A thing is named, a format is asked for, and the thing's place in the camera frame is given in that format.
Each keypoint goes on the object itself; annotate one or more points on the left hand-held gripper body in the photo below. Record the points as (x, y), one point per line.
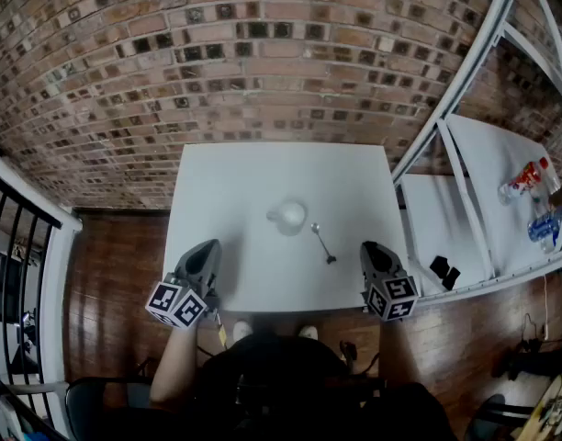
(177, 301)

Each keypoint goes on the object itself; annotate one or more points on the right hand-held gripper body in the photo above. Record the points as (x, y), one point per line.
(391, 297)

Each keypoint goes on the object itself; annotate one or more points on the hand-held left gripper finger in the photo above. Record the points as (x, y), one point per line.
(185, 260)
(218, 260)

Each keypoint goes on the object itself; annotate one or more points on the metal spoon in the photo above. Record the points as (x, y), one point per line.
(323, 245)

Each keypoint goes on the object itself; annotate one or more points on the white cup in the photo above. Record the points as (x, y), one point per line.
(292, 214)

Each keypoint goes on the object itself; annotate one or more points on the person's left forearm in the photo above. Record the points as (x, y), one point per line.
(175, 365)

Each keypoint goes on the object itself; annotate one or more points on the person's right forearm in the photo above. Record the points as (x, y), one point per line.
(400, 352)

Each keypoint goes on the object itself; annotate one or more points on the black pouch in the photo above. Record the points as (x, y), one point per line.
(451, 279)
(439, 264)

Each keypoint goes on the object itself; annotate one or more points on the yellow tag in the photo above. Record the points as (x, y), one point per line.
(222, 337)

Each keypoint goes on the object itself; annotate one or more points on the person's left white shoe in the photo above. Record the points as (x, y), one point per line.
(242, 330)

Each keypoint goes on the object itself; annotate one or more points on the person's white shoe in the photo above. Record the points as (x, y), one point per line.
(308, 332)
(242, 330)

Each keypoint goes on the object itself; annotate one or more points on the person's right white shoe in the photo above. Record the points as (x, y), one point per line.
(308, 332)

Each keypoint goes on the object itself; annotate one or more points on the person's black clothing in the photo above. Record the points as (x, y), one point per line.
(285, 384)

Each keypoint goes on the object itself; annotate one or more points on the white metal shelf rack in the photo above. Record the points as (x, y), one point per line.
(492, 163)

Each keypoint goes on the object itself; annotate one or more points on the dark chair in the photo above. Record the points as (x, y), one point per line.
(79, 407)
(492, 407)

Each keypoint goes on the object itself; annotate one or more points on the blue label plastic bottle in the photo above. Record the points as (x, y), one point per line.
(542, 230)

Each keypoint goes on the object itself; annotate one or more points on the red label plastic bottle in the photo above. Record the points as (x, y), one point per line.
(526, 179)

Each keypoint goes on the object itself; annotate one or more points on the black metal railing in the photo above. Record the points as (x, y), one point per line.
(24, 198)

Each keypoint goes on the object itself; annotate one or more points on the light wooden board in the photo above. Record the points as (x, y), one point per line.
(556, 407)

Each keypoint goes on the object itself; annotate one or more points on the white post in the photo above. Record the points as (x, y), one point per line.
(60, 292)

